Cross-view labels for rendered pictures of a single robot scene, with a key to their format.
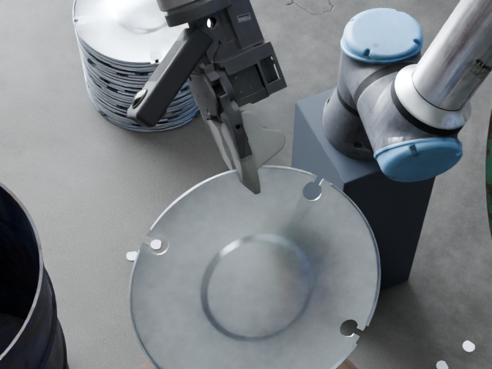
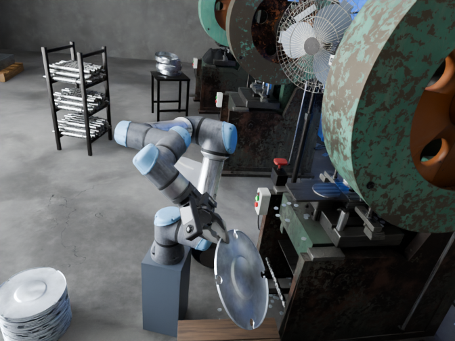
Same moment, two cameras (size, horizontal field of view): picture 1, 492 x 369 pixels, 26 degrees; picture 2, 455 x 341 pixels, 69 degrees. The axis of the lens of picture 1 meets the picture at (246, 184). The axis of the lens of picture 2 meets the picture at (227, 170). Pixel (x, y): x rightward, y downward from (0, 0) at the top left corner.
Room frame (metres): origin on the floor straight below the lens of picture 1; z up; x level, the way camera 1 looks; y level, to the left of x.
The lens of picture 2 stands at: (0.26, 0.65, 1.52)
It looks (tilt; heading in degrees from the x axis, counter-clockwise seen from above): 28 degrees down; 301
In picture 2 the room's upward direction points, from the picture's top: 7 degrees clockwise
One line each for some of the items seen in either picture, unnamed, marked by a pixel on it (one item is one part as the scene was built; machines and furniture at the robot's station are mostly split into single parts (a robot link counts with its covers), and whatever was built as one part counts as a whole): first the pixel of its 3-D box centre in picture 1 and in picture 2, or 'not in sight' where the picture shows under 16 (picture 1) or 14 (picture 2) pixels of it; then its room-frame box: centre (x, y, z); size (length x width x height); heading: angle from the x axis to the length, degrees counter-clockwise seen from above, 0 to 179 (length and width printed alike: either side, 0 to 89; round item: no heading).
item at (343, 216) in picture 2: not in sight; (342, 219); (0.42, -0.56, 0.75); 0.03 x 0.03 x 0.10; 44
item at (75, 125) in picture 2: not in sight; (80, 99); (3.07, -1.17, 0.47); 0.46 x 0.43 x 0.95; 24
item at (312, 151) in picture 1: (356, 198); (166, 287); (1.04, -0.20, 0.23); 0.18 x 0.18 x 0.45; 24
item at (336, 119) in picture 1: (371, 104); (167, 244); (1.04, -0.20, 0.50); 0.15 x 0.15 x 0.10
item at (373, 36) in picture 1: (381, 60); (169, 224); (1.03, -0.20, 0.62); 0.13 x 0.12 x 0.14; 14
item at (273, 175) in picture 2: not in sight; (277, 185); (0.83, -0.84, 0.62); 0.10 x 0.06 x 0.20; 134
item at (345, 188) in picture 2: not in sight; (349, 194); (0.45, -0.77, 0.76); 0.15 x 0.09 x 0.05; 134
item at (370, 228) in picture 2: not in sight; (370, 217); (0.33, -0.66, 0.76); 0.17 x 0.06 x 0.10; 134
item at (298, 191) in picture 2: not in sight; (313, 202); (0.58, -0.66, 0.72); 0.25 x 0.14 x 0.14; 44
